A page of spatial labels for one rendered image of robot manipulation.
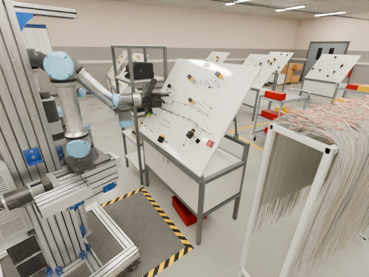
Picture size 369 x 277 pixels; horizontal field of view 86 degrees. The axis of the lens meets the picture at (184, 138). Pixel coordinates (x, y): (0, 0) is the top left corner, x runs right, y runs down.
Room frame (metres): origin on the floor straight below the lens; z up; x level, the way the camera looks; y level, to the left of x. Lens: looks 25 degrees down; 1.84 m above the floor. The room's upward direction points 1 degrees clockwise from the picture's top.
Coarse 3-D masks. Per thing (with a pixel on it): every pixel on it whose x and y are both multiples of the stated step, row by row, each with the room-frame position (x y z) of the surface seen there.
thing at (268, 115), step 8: (296, 88) 4.24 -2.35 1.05; (264, 96) 3.84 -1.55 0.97; (272, 96) 3.68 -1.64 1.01; (280, 96) 3.55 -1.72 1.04; (288, 96) 3.96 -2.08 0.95; (296, 96) 3.97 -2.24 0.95; (304, 104) 3.89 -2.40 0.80; (256, 112) 3.85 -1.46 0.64; (264, 112) 3.78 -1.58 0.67; (272, 112) 3.71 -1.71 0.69; (280, 112) 3.44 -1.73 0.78; (256, 120) 3.84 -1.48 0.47; (272, 120) 3.59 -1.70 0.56; (264, 136) 3.71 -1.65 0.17
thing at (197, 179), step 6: (138, 132) 2.26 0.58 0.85; (144, 138) 2.12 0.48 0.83; (150, 144) 2.00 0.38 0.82; (156, 144) 1.91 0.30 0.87; (156, 150) 1.89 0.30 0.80; (162, 150) 1.79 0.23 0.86; (168, 156) 1.70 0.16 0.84; (174, 162) 1.61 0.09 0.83; (180, 162) 1.55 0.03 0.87; (180, 168) 1.53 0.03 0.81; (186, 168) 1.46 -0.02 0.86; (192, 174) 1.39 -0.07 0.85; (198, 180) 1.32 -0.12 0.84
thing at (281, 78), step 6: (270, 54) 9.75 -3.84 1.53; (276, 54) 9.48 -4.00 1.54; (282, 54) 9.22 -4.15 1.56; (288, 54) 8.98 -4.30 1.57; (282, 60) 8.95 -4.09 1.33; (282, 66) 8.71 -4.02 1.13; (288, 66) 8.79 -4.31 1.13; (270, 78) 8.83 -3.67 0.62; (282, 78) 8.75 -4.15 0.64; (270, 84) 8.76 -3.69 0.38; (276, 84) 8.54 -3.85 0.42; (282, 90) 8.80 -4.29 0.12
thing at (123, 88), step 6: (138, 54) 5.21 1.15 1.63; (132, 60) 5.29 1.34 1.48; (138, 60) 4.88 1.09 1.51; (114, 84) 5.23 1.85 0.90; (120, 84) 4.60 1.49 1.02; (126, 84) 4.45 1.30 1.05; (114, 90) 4.79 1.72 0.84; (120, 90) 4.50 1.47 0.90; (126, 90) 4.99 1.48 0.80; (138, 90) 5.02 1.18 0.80; (144, 90) 4.57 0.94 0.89
